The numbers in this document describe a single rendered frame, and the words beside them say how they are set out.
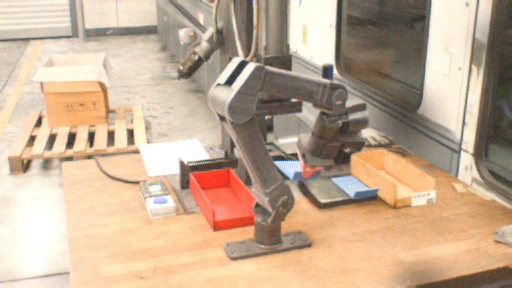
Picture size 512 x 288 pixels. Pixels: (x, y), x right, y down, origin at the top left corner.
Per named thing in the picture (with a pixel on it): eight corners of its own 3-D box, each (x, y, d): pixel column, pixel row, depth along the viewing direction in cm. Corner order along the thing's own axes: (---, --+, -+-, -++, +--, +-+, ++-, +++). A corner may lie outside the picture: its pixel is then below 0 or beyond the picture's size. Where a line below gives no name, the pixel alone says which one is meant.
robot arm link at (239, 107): (330, 78, 135) (218, 52, 118) (355, 86, 127) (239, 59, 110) (316, 129, 137) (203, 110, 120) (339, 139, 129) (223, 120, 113)
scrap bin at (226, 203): (213, 232, 141) (212, 210, 139) (190, 192, 163) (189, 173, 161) (259, 224, 144) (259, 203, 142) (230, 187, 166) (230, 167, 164)
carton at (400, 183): (394, 212, 152) (396, 184, 150) (349, 177, 175) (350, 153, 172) (434, 205, 156) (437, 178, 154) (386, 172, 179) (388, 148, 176)
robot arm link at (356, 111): (348, 124, 142) (349, 76, 138) (371, 133, 135) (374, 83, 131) (309, 132, 136) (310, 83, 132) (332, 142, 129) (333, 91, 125)
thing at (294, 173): (293, 182, 144) (295, 171, 143) (274, 162, 158) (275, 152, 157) (319, 181, 146) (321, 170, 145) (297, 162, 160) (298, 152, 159)
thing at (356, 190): (355, 201, 152) (356, 191, 151) (330, 179, 166) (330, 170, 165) (378, 197, 154) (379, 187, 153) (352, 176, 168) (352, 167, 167)
